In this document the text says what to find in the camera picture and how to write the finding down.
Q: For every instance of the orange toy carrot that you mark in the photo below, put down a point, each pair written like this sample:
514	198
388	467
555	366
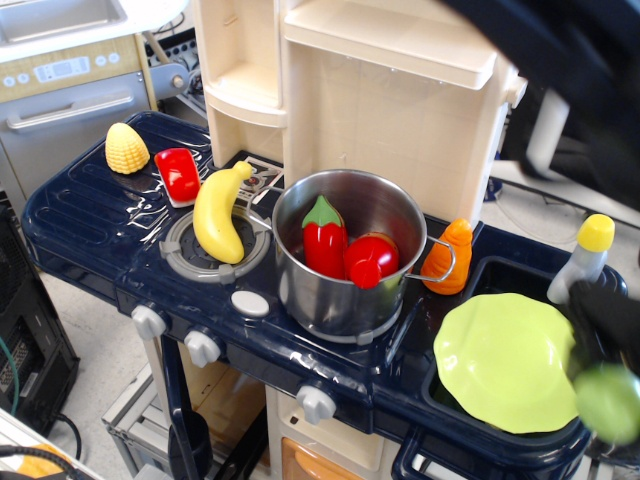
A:
452	255

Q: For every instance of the grey stove knob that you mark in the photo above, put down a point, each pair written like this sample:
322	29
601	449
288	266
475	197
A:
202	349
148	323
316	404

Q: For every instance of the stainless steel pot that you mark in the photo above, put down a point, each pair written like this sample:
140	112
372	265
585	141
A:
333	309

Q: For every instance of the white metal stand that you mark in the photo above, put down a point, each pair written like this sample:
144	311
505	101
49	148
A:
538	155

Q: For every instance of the grey right stove knob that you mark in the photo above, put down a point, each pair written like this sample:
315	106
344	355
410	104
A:
316	404

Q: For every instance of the yellow toy corn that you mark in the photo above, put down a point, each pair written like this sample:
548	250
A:
125	151

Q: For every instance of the grey left stove knob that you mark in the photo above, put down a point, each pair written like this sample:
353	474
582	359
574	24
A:
148	323

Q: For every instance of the red toy tomato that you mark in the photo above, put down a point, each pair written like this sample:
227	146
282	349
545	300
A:
370	258

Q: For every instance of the black computer case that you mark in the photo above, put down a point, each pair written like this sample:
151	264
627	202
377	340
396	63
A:
38	364

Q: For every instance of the cream toy kitchen cabinet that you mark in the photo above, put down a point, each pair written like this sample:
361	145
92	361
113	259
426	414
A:
409	90

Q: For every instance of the navy toy kitchen counter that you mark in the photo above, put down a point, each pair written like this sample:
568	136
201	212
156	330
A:
118	238

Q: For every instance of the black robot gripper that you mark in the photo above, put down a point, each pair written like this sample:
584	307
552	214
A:
588	53

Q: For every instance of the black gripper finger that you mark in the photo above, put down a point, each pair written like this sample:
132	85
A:
605	328

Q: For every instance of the yellow toy banana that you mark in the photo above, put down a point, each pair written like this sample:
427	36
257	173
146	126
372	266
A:
212	214

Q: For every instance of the grey middle stove knob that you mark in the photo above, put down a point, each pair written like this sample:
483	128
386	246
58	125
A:
202	349

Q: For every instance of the light green plate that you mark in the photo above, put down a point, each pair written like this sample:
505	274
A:
503	358

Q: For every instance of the green toy pear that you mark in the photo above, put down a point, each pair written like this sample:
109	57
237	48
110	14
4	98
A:
607	401

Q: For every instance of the red toy chili pepper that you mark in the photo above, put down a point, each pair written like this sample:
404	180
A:
325	239

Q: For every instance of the grey oval button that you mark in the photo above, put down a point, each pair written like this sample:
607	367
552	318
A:
250	304

